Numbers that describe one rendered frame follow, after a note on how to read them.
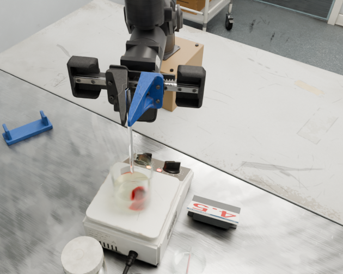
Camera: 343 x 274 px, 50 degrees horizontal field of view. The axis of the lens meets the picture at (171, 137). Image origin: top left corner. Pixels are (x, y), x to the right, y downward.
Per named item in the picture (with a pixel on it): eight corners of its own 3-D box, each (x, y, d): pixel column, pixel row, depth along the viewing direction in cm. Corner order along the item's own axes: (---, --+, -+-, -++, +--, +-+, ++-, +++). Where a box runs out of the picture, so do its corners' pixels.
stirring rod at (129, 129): (132, 187, 58) (125, 86, 44) (135, 187, 58) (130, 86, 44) (130, 190, 58) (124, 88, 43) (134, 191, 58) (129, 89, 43)
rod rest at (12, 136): (47, 119, 83) (44, 107, 81) (53, 128, 81) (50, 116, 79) (2, 136, 79) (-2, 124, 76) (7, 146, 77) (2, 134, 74)
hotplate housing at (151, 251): (132, 161, 75) (130, 132, 70) (194, 178, 73) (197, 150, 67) (79, 256, 60) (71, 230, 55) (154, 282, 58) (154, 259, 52)
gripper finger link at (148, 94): (163, 73, 48) (162, 108, 52) (135, 70, 48) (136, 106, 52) (157, 107, 43) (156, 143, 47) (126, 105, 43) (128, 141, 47)
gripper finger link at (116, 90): (133, 70, 48) (134, 106, 52) (105, 68, 48) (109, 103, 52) (122, 105, 43) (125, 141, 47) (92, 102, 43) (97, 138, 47)
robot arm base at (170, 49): (158, 39, 89) (158, 17, 85) (181, 48, 87) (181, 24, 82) (141, 53, 85) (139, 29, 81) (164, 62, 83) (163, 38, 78)
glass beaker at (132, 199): (105, 209, 57) (99, 174, 51) (124, 179, 61) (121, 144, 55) (146, 225, 55) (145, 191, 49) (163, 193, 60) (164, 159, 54)
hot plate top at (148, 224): (116, 163, 64) (116, 159, 64) (181, 181, 62) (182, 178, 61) (83, 218, 56) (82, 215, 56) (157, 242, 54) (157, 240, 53)
